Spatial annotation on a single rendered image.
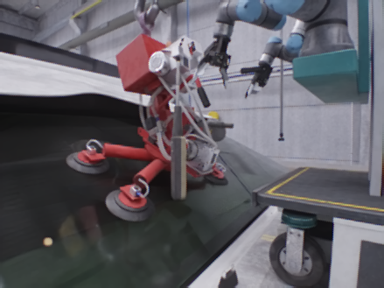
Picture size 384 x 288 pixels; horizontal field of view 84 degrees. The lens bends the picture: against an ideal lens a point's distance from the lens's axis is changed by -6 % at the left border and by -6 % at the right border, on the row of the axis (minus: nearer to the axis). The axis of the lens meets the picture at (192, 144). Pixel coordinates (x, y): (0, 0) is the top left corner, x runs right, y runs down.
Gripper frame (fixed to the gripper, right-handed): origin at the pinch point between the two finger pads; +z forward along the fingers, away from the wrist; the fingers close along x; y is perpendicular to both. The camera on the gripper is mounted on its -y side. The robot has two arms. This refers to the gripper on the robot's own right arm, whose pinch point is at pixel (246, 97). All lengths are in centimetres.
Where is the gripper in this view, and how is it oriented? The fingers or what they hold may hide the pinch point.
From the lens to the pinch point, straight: 133.1
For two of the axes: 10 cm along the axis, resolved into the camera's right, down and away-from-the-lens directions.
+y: 9.1, 4.2, -0.7
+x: 1.3, -1.0, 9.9
